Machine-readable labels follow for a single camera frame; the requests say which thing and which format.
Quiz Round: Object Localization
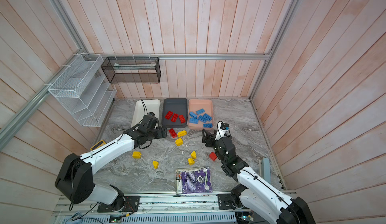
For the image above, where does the red lego brick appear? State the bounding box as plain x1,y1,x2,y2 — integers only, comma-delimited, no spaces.
168,129,178,138
165,111,173,120
171,114,179,123
209,152,217,161

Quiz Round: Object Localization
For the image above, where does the blue lego brick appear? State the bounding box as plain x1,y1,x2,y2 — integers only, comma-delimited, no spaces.
204,114,213,121
196,108,205,116
203,123,213,128
189,118,199,124
189,111,198,119

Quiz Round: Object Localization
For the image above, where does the yellow sloped lego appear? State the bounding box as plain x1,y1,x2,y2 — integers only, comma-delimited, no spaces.
152,161,159,169
188,158,195,165
191,151,197,159

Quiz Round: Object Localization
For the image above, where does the blue lego brick low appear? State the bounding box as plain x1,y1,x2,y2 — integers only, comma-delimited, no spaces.
198,115,208,123

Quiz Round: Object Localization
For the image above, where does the yellow curved lego brick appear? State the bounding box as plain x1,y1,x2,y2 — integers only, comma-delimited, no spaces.
178,130,187,138

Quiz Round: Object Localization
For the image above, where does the red lego brick low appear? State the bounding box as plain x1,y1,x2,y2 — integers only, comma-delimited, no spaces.
179,115,186,124

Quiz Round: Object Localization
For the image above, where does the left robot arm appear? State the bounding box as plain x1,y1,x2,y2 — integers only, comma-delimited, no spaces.
55,112,168,212

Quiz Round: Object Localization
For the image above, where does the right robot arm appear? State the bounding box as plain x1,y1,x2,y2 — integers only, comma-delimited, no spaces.
202,129,315,224

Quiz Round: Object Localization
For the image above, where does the white plastic tray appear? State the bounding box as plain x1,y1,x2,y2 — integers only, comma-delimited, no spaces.
131,99,160,127

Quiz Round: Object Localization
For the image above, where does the dark grey plastic tray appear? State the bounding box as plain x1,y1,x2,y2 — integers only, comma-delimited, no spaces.
161,98,188,129

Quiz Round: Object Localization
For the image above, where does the purple book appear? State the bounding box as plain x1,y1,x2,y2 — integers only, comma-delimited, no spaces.
176,166,213,195

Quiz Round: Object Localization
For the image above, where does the light blue device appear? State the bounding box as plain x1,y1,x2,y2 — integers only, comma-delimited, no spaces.
259,158,271,183

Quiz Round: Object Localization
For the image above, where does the yellow calculator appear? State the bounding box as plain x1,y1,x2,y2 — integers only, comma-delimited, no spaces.
90,140,106,151

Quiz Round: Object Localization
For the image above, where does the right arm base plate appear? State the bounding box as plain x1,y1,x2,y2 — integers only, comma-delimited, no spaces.
217,193,244,210

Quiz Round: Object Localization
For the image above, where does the black wire mesh basket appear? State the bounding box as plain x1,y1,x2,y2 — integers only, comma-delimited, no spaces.
101,56,161,84

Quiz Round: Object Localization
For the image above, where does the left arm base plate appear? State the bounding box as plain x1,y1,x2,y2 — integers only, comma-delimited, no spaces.
97,195,140,213

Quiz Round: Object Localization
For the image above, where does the white wire mesh shelf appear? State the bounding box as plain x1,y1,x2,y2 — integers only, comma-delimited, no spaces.
49,54,117,127

